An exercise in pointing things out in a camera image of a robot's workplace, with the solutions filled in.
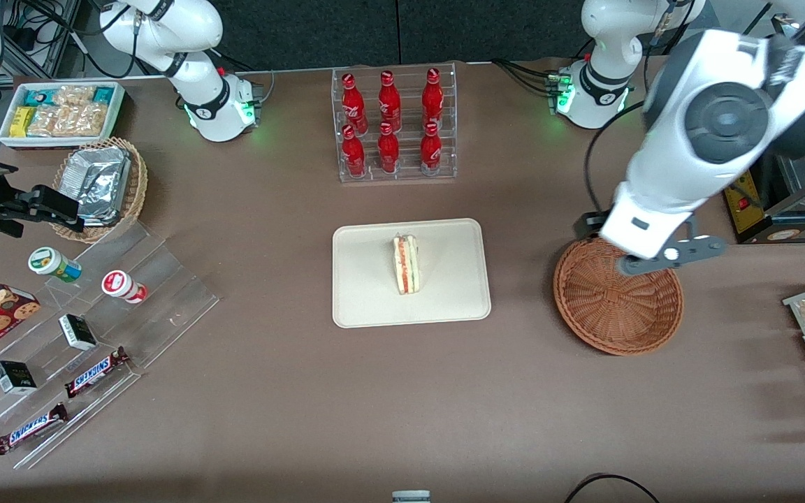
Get triangle sandwich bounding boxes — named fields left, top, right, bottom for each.
left=392, top=234, right=419, bottom=296

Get small light wicker basket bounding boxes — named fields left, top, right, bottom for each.
left=50, top=137, right=149, bottom=244

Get round brown wicker basket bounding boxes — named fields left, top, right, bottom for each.
left=553, top=236, right=684, bottom=357

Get cream rectangular tray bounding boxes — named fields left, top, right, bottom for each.
left=332, top=218, right=492, bottom=329

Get silver foil packet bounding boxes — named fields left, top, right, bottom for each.
left=60, top=145, right=132, bottom=226

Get green lid cup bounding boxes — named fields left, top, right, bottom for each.
left=28, top=247, right=83, bottom=284

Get white snack bin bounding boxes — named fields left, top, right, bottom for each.
left=0, top=81, right=126, bottom=151

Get yellow snack packet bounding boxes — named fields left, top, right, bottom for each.
left=10, top=106, right=36, bottom=138

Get clear cracker bag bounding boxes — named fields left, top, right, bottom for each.
left=53, top=85, right=96, bottom=107
left=27, top=103, right=108, bottom=138

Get red lid cup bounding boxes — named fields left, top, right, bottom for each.
left=101, top=270, right=148, bottom=305

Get small black box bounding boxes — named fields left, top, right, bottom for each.
left=0, top=360, right=38, bottom=395
left=58, top=314, right=98, bottom=351

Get clear acrylic stepped display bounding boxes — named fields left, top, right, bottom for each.
left=0, top=220, right=220, bottom=470

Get Snickers bar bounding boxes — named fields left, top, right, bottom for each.
left=0, top=402, right=69, bottom=456
left=64, top=347, right=131, bottom=399

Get red cola bottle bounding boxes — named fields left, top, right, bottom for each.
left=342, top=124, right=367, bottom=177
left=422, top=68, right=444, bottom=130
left=378, top=70, right=402, bottom=133
left=420, top=122, right=443, bottom=175
left=377, top=122, right=400, bottom=174
left=342, top=73, right=368, bottom=135

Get clear acrylic bottle rack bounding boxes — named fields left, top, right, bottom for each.
left=331, top=61, right=458, bottom=184

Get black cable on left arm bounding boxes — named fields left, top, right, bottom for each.
left=583, top=98, right=648, bottom=217

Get black cables at arm base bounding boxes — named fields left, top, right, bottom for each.
left=492, top=58, right=558, bottom=95

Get aluminium frame post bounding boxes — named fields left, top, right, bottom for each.
left=0, top=0, right=83, bottom=81

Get black cable loop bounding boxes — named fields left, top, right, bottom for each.
left=563, top=474, right=662, bottom=503

